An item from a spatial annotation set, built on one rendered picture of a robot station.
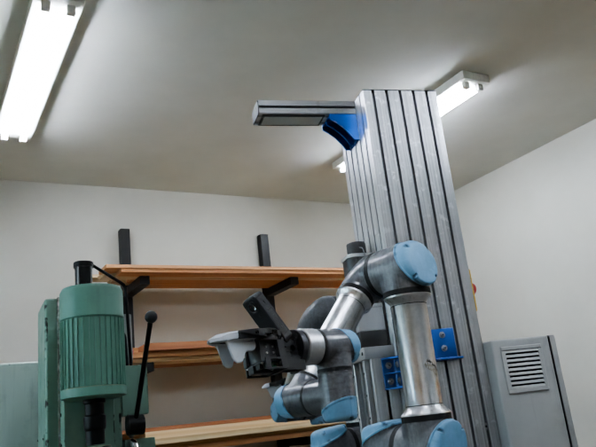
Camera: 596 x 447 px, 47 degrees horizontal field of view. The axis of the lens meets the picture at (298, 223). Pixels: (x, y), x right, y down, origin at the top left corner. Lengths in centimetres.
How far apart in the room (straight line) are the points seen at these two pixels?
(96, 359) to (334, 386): 76
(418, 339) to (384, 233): 45
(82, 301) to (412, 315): 90
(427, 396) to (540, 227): 341
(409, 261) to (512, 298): 351
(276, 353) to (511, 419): 85
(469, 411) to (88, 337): 106
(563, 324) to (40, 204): 342
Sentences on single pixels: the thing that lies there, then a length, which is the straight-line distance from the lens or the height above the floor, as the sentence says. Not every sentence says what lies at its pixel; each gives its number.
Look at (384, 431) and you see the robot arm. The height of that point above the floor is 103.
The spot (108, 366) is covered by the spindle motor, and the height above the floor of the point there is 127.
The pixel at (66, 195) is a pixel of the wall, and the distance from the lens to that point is 461.
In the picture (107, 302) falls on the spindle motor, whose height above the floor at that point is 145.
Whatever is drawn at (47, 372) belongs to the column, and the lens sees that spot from 222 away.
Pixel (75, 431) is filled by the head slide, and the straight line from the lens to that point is 212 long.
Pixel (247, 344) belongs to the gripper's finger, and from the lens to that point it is 133.
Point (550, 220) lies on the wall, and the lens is 490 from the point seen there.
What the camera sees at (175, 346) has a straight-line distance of 398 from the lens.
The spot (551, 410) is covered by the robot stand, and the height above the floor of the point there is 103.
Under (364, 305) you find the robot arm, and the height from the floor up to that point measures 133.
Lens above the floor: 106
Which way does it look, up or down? 16 degrees up
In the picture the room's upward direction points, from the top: 7 degrees counter-clockwise
